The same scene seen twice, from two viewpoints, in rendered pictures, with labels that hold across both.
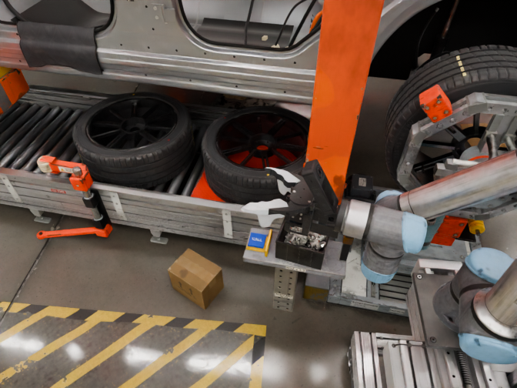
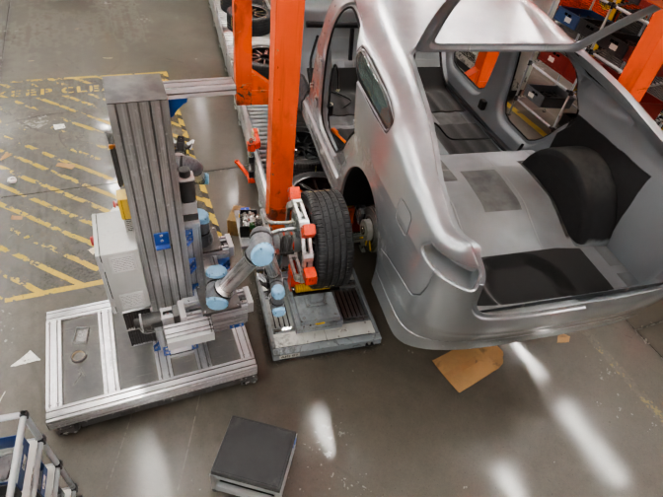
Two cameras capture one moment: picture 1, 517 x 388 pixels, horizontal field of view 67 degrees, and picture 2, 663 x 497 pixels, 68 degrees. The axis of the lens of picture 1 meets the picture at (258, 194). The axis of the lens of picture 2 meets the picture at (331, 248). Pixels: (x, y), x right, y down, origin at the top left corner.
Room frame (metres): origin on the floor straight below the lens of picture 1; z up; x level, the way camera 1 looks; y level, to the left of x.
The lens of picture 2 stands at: (-0.01, -2.93, 3.12)
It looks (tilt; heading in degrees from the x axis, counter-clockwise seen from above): 44 degrees down; 57
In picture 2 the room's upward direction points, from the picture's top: 9 degrees clockwise
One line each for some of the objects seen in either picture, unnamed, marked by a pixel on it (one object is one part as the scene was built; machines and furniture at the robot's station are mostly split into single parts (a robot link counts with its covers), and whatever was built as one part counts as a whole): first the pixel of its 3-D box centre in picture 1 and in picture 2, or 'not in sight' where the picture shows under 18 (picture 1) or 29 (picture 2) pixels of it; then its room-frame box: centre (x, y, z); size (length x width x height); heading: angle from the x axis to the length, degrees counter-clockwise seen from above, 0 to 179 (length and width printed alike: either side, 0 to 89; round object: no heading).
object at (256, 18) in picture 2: not in sight; (250, 19); (2.57, 4.08, 0.39); 0.66 x 0.66 x 0.24
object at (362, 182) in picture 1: (356, 206); not in sight; (1.42, -0.53, 0.26); 0.42 x 0.18 x 0.35; 168
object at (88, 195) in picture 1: (91, 203); (251, 161); (1.40, 0.88, 0.30); 0.09 x 0.05 x 0.50; 78
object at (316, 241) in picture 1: (302, 242); (249, 222); (0.99, -0.18, 0.51); 0.20 x 0.14 x 0.13; 71
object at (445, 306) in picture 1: (468, 300); (200, 234); (0.52, -0.56, 0.87); 0.15 x 0.15 x 0.10
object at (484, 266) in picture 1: (486, 279); (198, 221); (0.52, -0.56, 0.98); 0.13 x 0.12 x 0.14; 160
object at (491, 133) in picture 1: (475, 141); (277, 212); (1.00, -0.70, 1.03); 0.19 x 0.18 x 0.11; 168
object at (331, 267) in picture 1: (295, 252); (248, 228); (0.99, -0.16, 0.44); 0.43 x 0.17 x 0.03; 78
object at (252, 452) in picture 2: not in sight; (255, 461); (0.43, -1.81, 0.17); 0.43 x 0.36 x 0.34; 141
